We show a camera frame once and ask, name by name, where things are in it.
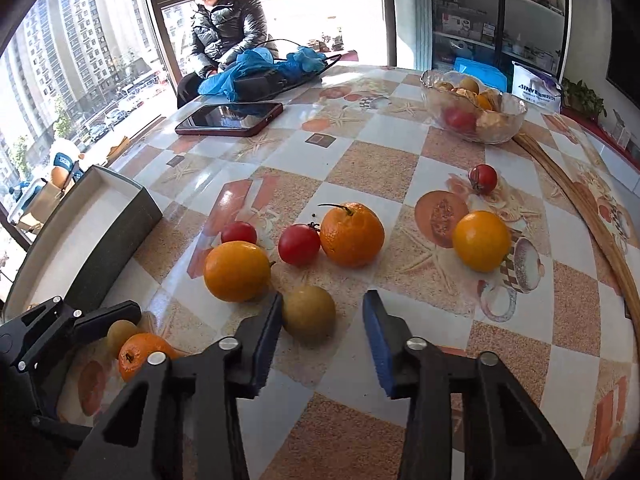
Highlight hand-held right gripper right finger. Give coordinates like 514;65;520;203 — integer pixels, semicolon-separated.
362;290;583;480

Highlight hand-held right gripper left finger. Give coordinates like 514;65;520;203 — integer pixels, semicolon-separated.
65;292;285;480

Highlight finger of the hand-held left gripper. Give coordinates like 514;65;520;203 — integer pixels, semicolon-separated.
0;296;142;373
31;412;102;449

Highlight small yellow-brown fruit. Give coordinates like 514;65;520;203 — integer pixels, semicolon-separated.
106;320;141;358

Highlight brown pear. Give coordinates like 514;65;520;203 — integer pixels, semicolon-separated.
281;286;337;346

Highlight grey cardboard box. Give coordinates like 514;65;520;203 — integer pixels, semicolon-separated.
2;166;163;311

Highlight large orange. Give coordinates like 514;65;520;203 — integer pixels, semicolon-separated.
452;211;512;273
203;241;274;303

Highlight glass bowl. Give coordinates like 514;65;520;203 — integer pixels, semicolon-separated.
420;69;528;145

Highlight red tomato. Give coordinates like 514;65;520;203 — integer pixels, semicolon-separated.
468;163;499;194
220;221;258;246
278;222;322;266
445;107;478;133

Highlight orange with long stem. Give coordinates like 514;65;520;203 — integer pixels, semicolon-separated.
319;202;385;268

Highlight tablet in red case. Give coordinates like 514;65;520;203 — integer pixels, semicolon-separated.
175;101;284;137

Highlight wooden strip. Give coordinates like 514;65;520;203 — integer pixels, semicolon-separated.
512;132;640;311

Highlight black bag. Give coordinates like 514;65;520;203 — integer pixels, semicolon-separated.
231;52;343;102

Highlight blue plastic bag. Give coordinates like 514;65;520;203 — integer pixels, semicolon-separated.
197;49;281;102
286;46;327;78

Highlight blue plastic stool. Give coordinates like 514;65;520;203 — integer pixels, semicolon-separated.
453;56;508;92

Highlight white printed bag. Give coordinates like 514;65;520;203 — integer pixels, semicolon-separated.
511;61;563;113

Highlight green potted plant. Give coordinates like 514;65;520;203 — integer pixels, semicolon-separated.
560;77;608;121

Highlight small white boxes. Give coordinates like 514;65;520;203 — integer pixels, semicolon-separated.
612;110;635;150

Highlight glass-door shelf cabinet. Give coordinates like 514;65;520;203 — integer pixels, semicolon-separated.
430;0;571;78

